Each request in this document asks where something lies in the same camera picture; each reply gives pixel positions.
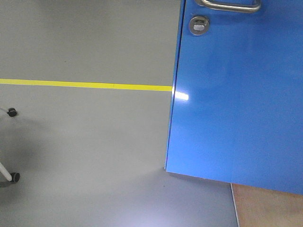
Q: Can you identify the white cart leg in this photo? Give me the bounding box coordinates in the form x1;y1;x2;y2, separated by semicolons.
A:
0;163;12;182

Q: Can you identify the blue door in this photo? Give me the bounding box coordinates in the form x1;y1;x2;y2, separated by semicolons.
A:
166;0;303;194

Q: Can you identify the cart caster wheel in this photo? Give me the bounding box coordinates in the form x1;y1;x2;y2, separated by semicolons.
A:
7;108;18;117
11;173;20;183

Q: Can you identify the cart caster wheel far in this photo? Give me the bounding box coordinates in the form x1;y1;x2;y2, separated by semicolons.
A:
7;108;18;117

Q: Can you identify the silver door lock cylinder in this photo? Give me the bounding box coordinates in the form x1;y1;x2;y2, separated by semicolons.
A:
188;16;210;36

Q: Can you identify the plywood door platform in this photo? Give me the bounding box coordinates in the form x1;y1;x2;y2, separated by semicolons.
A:
231;184;303;227

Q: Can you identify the cart caster wheel near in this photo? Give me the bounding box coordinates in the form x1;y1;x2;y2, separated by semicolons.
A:
11;173;20;183

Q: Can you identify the silver door handle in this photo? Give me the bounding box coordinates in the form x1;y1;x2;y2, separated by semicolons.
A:
195;0;262;14

